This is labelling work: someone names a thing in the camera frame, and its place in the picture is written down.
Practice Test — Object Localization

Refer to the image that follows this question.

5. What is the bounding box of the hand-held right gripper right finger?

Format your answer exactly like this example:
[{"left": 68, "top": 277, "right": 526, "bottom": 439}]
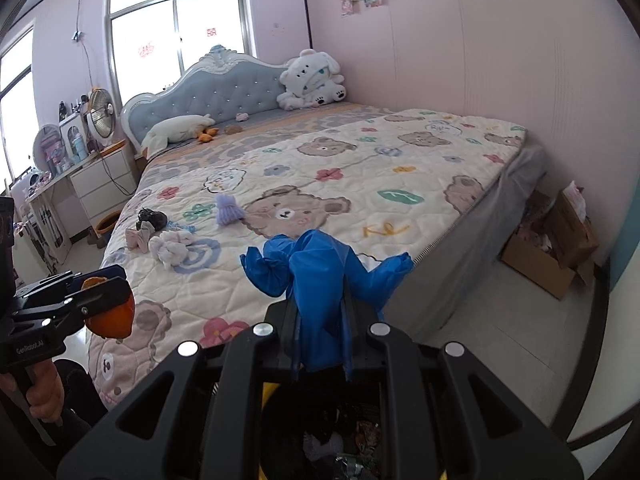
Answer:
[{"left": 342, "top": 295, "right": 586, "bottom": 480}]

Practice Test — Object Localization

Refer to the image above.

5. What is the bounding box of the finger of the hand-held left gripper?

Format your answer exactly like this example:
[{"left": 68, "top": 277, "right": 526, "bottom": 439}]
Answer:
[
  {"left": 12, "top": 279, "right": 133, "bottom": 331},
  {"left": 17, "top": 265, "right": 127, "bottom": 301}
]

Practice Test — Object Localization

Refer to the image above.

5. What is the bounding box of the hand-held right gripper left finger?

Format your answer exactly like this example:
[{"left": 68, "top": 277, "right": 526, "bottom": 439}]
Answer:
[{"left": 56, "top": 300, "right": 301, "bottom": 480}]

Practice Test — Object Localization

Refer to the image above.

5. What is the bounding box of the pink tissue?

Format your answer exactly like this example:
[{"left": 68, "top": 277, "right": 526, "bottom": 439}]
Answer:
[{"left": 125, "top": 227, "right": 151, "bottom": 253}]

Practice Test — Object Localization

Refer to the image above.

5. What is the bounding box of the white tissue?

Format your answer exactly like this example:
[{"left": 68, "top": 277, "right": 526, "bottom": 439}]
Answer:
[{"left": 148, "top": 230, "right": 193, "bottom": 268}]

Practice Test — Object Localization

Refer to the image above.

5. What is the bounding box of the blue plastic bag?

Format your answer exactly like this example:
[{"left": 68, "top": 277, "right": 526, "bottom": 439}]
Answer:
[{"left": 240, "top": 229, "right": 415, "bottom": 373}]

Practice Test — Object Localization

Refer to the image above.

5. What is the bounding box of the yellow-rimmed black bin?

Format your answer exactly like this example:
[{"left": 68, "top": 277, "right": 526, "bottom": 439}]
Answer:
[{"left": 260, "top": 382, "right": 441, "bottom": 480}]

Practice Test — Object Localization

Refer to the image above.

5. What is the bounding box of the silver foil wrapper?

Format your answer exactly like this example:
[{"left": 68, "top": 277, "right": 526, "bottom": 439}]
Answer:
[{"left": 335, "top": 452, "right": 366, "bottom": 480}]

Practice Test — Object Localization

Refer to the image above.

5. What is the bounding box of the person's left hand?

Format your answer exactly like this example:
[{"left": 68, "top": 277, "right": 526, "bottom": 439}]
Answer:
[{"left": 0, "top": 360, "right": 63, "bottom": 427}]

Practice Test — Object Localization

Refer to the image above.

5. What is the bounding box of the orange-rimmed floor bin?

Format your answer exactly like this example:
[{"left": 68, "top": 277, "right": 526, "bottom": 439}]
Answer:
[{"left": 95, "top": 210, "right": 123, "bottom": 248}]

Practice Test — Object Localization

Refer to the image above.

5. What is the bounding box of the person's leg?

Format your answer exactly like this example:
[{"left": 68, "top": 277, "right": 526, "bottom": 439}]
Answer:
[{"left": 0, "top": 357, "right": 111, "bottom": 480}]

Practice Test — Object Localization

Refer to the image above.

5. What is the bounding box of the white cluttered desk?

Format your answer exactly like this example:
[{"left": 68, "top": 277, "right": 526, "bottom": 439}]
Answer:
[{"left": 10, "top": 160, "right": 91, "bottom": 266}]

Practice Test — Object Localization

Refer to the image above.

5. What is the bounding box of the white nightstand with drawers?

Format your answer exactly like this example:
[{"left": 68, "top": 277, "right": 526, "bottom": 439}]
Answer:
[{"left": 69, "top": 146, "right": 141, "bottom": 233}]

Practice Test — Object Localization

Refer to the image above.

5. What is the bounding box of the black cabinet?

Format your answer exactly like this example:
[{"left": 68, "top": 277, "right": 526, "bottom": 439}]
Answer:
[{"left": 0, "top": 197, "right": 16, "bottom": 286}]

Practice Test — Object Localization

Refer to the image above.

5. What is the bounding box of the white cosmetic case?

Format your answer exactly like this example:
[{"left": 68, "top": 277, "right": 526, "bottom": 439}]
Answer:
[{"left": 59, "top": 112, "right": 88, "bottom": 166}]

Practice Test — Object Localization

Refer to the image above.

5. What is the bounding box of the round metal table fan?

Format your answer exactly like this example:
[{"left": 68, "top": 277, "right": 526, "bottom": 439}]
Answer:
[{"left": 85, "top": 87, "right": 118, "bottom": 153}]

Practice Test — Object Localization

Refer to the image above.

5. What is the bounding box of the white goose plush pillow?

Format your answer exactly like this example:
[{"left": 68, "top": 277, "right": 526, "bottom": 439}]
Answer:
[{"left": 141, "top": 114, "right": 216, "bottom": 156}]

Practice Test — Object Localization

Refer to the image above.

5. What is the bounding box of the narrow side window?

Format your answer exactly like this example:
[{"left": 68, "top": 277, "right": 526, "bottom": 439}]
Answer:
[{"left": 0, "top": 22, "right": 38, "bottom": 196}]

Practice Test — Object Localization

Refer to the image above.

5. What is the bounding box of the open cardboard box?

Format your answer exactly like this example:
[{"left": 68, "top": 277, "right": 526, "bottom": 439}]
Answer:
[{"left": 501, "top": 182, "right": 601, "bottom": 301}]

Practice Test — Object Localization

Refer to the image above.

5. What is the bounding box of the bed with blue tufted headboard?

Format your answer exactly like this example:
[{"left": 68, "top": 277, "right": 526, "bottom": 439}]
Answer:
[{"left": 87, "top": 45, "right": 548, "bottom": 408}]

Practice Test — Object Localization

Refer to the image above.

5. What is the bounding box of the large metal-framed window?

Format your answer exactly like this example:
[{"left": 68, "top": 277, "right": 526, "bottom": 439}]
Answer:
[{"left": 105, "top": 0, "right": 261, "bottom": 98}]

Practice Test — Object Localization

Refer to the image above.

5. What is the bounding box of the pink plastic bag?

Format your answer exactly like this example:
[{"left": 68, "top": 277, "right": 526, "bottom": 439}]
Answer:
[{"left": 562, "top": 180, "right": 586, "bottom": 216}]

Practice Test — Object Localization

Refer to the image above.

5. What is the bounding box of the white plush dog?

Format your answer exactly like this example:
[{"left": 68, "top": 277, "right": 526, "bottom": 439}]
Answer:
[{"left": 277, "top": 49, "right": 347, "bottom": 111}]

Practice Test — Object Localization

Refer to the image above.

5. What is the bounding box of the hanging wall cable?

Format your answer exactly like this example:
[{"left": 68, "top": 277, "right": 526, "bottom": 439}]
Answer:
[{"left": 72, "top": 0, "right": 98, "bottom": 91}]

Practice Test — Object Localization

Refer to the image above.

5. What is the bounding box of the blue door frame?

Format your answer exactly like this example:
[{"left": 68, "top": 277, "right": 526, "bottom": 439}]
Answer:
[{"left": 607, "top": 35, "right": 640, "bottom": 286}]

